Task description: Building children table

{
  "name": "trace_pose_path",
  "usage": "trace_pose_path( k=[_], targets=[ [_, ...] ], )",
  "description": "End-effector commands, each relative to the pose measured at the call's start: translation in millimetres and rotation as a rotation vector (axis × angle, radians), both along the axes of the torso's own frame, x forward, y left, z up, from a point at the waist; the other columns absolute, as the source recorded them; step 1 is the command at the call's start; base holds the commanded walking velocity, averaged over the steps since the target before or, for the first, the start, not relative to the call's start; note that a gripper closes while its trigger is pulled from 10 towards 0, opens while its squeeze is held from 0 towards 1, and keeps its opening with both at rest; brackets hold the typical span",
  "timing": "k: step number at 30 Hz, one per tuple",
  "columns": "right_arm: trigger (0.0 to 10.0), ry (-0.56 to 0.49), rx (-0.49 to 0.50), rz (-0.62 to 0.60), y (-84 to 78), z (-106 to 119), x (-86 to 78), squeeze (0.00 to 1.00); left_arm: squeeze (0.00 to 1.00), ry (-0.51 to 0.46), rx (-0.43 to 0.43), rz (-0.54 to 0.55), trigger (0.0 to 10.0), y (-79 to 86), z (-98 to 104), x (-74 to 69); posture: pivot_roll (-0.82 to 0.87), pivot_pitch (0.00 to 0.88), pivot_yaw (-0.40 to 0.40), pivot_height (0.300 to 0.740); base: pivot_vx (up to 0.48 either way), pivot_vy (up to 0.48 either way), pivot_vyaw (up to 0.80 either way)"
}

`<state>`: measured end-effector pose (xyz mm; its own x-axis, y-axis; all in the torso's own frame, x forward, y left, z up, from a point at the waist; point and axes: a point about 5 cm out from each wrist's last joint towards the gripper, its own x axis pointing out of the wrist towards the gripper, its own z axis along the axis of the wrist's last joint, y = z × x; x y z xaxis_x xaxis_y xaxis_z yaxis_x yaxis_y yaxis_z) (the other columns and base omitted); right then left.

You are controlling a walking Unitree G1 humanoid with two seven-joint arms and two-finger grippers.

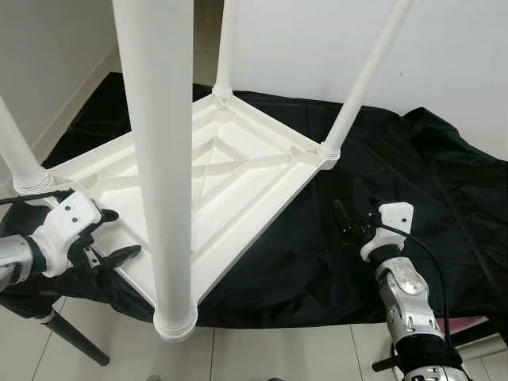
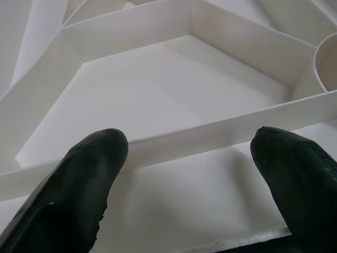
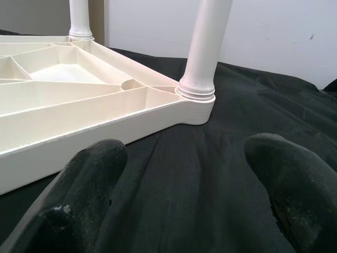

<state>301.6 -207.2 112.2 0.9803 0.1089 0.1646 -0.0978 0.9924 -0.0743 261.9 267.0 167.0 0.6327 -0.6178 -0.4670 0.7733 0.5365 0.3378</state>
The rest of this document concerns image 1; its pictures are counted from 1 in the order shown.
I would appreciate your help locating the white plastic table top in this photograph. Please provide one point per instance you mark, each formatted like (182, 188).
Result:
(238, 182)

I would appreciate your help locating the black cloth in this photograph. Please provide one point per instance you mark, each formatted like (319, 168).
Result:
(357, 270)

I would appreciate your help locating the black stand leg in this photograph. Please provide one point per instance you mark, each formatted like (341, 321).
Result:
(71, 337)

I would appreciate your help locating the pink cushion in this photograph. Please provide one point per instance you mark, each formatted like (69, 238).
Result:
(464, 325)

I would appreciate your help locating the black pole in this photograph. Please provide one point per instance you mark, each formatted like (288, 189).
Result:
(468, 340)

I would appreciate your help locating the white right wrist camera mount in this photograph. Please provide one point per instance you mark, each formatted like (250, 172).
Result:
(394, 218)

